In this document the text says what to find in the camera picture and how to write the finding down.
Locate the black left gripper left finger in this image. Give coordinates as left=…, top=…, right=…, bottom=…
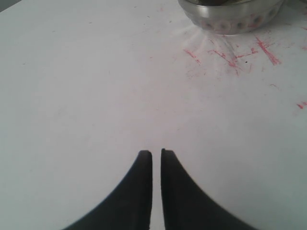
left=66, top=150, right=153, bottom=230

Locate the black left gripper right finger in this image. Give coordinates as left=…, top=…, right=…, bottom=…
left=161, top=149, right=254, bottom=230

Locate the steel bowl of rice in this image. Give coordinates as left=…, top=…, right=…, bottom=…
left=178, top=0, right=284, bottom=35

